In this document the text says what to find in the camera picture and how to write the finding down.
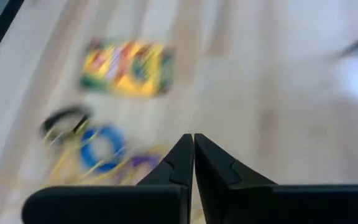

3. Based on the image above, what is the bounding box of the purple coil keychain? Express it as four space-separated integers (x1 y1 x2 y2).
129 151 163 170

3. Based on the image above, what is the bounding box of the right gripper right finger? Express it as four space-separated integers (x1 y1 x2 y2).
193 133 358 224

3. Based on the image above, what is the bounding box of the Crayola crayon box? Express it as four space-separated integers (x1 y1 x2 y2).
78 37 176 98

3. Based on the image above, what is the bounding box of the black coil keychain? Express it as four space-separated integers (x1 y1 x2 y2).
40 105 93 146

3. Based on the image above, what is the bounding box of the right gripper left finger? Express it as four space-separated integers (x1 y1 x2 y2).
22 133 195 224

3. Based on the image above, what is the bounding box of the blue coil keychain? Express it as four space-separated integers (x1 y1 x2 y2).
78 123 126 174

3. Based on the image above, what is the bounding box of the yellow rubber band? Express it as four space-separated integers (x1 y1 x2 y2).
44 124 130 187

